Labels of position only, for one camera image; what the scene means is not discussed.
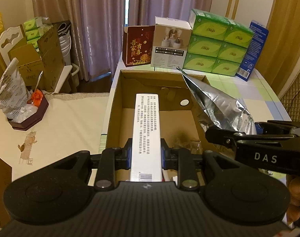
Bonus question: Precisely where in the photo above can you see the stack of white buckets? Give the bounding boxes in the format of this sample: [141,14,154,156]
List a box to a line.
[58,22,72,66]

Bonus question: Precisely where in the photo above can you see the brown printed box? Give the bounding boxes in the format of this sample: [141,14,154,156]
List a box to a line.
[0,156,12,228]

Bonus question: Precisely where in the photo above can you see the wooden slats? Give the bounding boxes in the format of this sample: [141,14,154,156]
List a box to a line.
[227,0,240,21]

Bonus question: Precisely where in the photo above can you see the clear plastic packaging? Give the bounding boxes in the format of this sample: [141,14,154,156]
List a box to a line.
[189,140,203,156]

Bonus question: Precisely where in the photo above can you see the dark red tray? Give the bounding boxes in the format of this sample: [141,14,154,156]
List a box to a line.
[7,93,50,131]

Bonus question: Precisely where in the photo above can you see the cream embroidered tablecloth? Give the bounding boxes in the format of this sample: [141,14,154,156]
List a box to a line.
[0,92,111,185]

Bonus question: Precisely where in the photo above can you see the tall open cardboard carton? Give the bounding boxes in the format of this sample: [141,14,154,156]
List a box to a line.
[9,23,67,93]

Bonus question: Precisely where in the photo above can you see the quilted chair cover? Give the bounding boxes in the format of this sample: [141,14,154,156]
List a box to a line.
[279,67,300,122]

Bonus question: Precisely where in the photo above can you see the white carved chair back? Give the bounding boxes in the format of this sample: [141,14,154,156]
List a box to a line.
[0,24,26,63]

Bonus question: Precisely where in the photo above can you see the person's right hand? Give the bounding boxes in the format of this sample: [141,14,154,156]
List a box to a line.
[285,174,300,228]

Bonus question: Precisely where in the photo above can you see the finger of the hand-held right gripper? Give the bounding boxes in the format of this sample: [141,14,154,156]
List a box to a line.
[205,125,299,149]
[254,120,300,135]

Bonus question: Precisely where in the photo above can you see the silver foil pouch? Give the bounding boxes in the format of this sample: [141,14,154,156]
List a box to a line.
[177,67,257,136]

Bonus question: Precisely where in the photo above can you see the small pile of tissue packs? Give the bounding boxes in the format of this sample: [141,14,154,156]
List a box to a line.
[24,17,46,48]

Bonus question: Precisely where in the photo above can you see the brown cardboard box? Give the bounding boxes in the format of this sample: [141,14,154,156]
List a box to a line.
[98,69,216,187]

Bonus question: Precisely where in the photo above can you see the long white medicine box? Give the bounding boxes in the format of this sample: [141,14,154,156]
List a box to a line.
[130,93,163,182]

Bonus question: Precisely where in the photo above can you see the white folding stool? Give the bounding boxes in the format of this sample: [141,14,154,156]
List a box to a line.
[53,64,79,93]

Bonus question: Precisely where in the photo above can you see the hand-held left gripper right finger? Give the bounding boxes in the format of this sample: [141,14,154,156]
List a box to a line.
[160,138,241,192]

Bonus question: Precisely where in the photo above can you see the stack of green tissue packs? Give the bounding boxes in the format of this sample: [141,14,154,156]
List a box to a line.
[183,8,255,77]

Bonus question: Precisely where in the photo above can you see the dark red gift box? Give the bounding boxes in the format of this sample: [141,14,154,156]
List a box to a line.
[122,25,156,68]

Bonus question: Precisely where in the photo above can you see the pink curtain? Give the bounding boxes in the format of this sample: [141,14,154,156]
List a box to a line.
[31,0,216,82]

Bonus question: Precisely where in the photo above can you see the white product box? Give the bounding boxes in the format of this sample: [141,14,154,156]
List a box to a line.
[150,16,193,68]

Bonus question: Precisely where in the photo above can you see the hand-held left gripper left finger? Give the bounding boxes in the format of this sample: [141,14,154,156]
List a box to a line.
[51,138,134,192]

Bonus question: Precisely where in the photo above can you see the blue printed carton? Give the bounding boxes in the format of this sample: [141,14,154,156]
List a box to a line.
[236,20,269,82]

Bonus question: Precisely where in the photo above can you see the orange packet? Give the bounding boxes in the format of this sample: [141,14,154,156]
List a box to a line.
[31,91,45,105]

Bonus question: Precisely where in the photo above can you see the metal spoon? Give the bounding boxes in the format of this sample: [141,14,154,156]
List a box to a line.
[32,70,44,97]

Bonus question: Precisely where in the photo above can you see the grey printed foil bag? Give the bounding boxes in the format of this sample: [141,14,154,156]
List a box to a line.
[0,57,30,116]

